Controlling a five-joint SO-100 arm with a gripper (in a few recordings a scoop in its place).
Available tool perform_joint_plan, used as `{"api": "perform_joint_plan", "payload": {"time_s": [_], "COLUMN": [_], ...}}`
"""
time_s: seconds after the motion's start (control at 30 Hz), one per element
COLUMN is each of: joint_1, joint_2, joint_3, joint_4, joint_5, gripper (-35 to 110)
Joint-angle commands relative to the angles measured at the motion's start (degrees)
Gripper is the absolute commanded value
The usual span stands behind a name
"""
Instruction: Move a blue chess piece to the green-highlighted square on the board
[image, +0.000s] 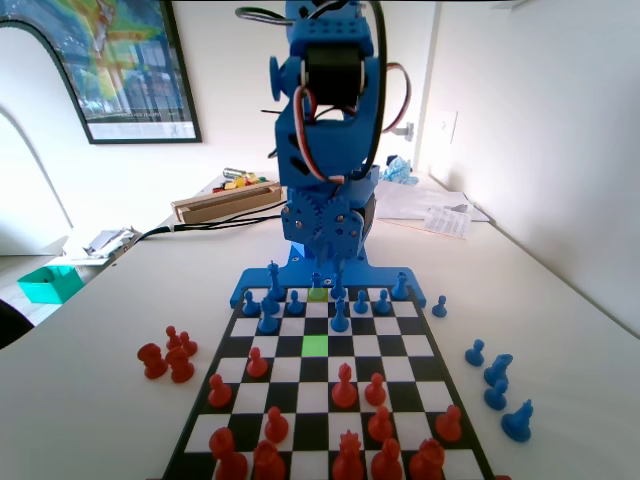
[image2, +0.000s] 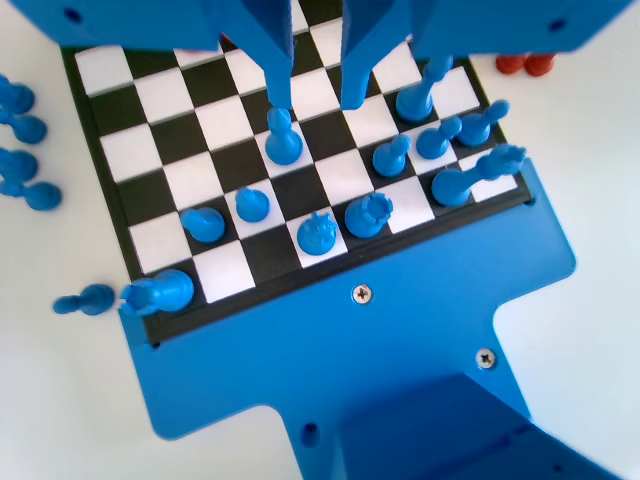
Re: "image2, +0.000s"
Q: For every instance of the blue chess queen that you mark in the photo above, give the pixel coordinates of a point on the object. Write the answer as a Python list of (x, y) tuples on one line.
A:
[(316, 240)]

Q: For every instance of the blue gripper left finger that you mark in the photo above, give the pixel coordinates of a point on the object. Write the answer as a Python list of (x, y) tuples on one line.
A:
[(277, 50)]

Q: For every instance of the blue chess bishop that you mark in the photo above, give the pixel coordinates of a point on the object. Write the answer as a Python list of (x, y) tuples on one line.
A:
[(283, 145), (414, 105)]

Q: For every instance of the blue chess rook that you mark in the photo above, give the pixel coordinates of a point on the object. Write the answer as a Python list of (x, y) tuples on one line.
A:
[(167, 291), (367, 217)]

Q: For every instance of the black white chessboard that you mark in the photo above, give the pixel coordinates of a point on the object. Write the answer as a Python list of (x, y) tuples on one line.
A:
[(170, 142)]

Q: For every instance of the blue base plate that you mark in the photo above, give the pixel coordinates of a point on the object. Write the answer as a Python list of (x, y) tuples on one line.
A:
[(400, 340)]

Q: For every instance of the blue chess king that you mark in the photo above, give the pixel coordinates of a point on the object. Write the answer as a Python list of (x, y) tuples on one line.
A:
[(450, 187)]

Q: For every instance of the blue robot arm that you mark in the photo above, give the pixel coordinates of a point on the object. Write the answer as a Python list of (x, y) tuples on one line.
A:
[(450, 430)]

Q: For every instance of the silver plate screw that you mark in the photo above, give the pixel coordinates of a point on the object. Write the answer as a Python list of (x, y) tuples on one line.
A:
[(486, 358), (361, 294)]

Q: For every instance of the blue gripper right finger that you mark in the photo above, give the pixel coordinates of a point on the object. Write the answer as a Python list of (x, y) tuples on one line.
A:
[(355, 50)]

